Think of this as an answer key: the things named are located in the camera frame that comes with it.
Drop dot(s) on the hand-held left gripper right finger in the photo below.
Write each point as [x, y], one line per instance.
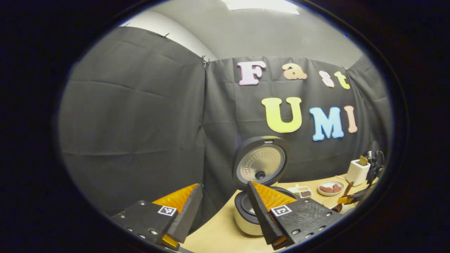
[262, 216]

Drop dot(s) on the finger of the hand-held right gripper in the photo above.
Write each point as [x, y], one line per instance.
[358, 197]

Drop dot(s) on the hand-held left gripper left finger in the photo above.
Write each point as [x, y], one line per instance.
[188, 214]

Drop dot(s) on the brown wooden spoon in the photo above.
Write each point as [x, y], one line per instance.
[348, 189]

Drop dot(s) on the black and silver rice cooker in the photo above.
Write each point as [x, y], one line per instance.
[260, 163]

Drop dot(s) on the brown toast slice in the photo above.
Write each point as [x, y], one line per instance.
[363, 161]

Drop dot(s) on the white toaster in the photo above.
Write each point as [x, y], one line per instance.
[357, 174]

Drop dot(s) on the reddish brown meat piece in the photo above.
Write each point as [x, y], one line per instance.
[326, 189]
[337, 188]

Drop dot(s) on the round white plate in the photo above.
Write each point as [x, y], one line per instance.
[330, 183]

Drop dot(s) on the white divided dish of beans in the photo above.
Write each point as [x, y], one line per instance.
[305, 193]

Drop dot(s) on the large ceiling light panel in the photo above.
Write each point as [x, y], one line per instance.
[260, 5]

